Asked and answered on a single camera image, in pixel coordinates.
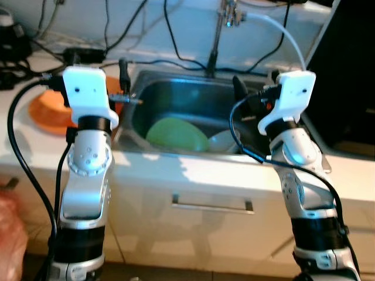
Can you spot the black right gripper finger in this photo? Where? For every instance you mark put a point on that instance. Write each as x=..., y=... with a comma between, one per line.
x=240, y=91

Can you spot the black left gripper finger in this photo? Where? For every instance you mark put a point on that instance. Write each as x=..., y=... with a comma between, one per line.
x=125, y=76

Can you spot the orange plate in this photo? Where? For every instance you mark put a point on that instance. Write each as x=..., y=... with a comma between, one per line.
x=34, y=117

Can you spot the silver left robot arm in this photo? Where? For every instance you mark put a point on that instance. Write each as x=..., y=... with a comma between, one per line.
x=88, y=175

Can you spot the white kitchen cabinet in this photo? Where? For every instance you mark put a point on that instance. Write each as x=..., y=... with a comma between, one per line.
x=193, y=240

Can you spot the slim black power adapter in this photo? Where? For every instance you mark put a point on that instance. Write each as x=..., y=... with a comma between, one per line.
x=85, y=55

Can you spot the metal faucet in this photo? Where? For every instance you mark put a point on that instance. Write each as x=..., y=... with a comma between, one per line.
x=215, y=47

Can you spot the stainless steel sink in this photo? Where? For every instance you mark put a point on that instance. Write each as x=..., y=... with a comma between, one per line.
x=187, y=96

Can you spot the white bowl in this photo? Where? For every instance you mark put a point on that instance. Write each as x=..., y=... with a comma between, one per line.
x=222, y=142

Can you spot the green plate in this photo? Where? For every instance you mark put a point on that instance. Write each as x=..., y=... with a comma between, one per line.
x=176, y=136

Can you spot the large black appliance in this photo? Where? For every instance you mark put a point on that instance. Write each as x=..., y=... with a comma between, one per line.
x=345, y=70

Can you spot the bulky black power brick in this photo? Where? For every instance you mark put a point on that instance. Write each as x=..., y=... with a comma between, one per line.
x=12, y=41

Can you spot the red plastic bag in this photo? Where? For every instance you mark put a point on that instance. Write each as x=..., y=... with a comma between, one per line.
x=12, y=240

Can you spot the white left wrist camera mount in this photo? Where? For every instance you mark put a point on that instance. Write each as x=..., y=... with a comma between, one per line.
x=88, y=93

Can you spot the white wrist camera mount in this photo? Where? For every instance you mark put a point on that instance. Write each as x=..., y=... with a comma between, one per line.
x=88, y=93
x=296, y=93

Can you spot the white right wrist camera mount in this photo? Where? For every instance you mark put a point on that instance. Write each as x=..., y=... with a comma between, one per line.
x=296, y=93

